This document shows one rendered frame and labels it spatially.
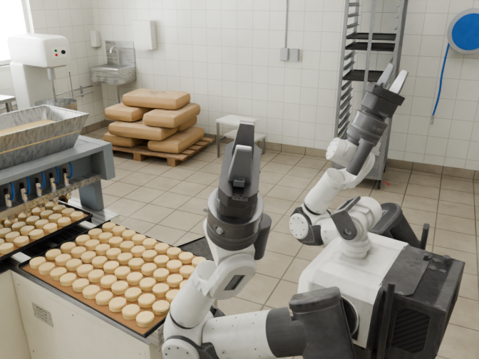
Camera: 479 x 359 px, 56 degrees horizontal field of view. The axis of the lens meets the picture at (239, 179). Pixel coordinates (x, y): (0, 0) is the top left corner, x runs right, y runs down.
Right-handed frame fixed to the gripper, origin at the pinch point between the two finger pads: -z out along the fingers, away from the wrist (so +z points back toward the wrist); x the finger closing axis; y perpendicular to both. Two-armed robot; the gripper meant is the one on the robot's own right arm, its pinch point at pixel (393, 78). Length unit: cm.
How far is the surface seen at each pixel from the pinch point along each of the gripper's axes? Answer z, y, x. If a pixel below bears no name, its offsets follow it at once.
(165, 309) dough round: 84, 6, 32
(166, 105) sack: 115, 375, -96
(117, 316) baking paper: 91, 10, 43
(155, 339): 90, 1, 34
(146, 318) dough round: 85, 4, 37
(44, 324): 125, 44, 52
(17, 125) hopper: 76, 104, 71
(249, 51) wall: 27, 383, -170
